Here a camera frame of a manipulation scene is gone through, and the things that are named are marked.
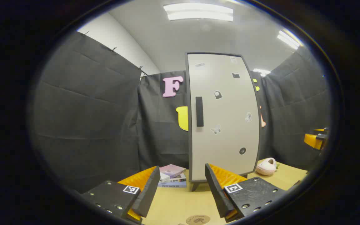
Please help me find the pink plush slipper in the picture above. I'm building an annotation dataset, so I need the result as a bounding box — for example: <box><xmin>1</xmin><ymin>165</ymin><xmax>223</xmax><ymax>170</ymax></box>
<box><xmin>256</xmin><ymin>157</ymin><xmax>277</xmax><ymax>176</ymax></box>

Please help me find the pink book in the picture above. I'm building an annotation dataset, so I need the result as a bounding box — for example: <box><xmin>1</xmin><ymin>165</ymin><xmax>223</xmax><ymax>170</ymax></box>
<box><xmin>160</xmin><ymin>164</ymin><xmax>187</xmax><ymax>179</ymax></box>

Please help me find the grey cabinet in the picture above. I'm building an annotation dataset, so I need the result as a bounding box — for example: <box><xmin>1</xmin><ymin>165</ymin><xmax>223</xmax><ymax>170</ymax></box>
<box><xmin>185</xmin><ymin>52</ymin><xmax>262</xmax><ymax>192</ymax></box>

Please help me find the round brown coaster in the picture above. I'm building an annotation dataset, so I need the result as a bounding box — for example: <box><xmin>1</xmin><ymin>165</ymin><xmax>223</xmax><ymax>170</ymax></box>
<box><xmin>186</xmin><ymin>214</ymin><xmax>211</xmax><ymax>225</ymax></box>

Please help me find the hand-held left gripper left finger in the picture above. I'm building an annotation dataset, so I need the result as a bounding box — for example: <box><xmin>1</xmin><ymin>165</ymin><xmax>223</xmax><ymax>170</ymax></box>
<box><xmin>81</xmin><ymin>166</ymin><xmax>161</xmax><ymax>224</ymax></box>

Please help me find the beige cabinet door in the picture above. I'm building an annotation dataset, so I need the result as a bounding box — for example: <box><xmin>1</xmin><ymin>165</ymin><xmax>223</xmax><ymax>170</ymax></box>
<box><xmin>185</xmin><ymin>52</ymin><xmax>261</xmax><ymax>183</ymax></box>

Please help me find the large ceiling light panel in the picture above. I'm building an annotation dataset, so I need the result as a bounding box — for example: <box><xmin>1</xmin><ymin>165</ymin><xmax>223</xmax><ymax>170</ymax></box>
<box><xmin>163</xmin><ymin>3</ymin><xmax>234</xmax><ymax>22</ymax></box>

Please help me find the black backdrop cloth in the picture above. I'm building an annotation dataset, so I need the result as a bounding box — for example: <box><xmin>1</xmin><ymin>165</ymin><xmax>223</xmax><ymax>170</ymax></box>
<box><xmin>32</xmin><ymin>31</ymin><xmax>332</xmax><ymax>193</ymax></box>

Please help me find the narrow ceiling light panel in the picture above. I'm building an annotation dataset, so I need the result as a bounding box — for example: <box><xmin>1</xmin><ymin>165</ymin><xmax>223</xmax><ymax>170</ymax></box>
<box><xmin>277</xmin><ymin>29</ymin><xmax>302</xmax><ymax>50</ymax></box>

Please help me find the blue book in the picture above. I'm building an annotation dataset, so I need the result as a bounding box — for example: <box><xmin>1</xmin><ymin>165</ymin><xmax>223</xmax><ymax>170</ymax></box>
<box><xmin>157</xmin><ymin>181</ymin><xmax>187</xmax><ymax>188</ymax></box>

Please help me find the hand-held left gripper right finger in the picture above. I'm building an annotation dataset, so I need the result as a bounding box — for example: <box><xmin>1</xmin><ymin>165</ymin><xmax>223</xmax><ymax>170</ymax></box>
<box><xmin>205</xmin><ymin>163</ymin><xmax>288</xmax><ymax>223</ymax></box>

